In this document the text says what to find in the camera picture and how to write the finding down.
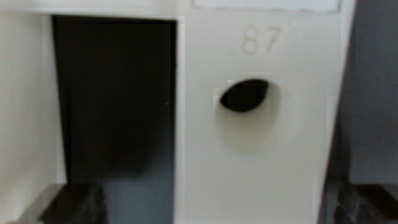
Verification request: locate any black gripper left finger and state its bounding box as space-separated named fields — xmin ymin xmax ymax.
xmin=39 ymin=184 xmax=108 ymax=224

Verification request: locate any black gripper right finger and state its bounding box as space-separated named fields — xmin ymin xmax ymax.
xmin=334 ymin=183 xmax=398 ymax=224

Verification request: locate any white chair back frame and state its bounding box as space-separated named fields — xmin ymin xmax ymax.
xmin=0 ymin=0 xmax=357 ymax=224

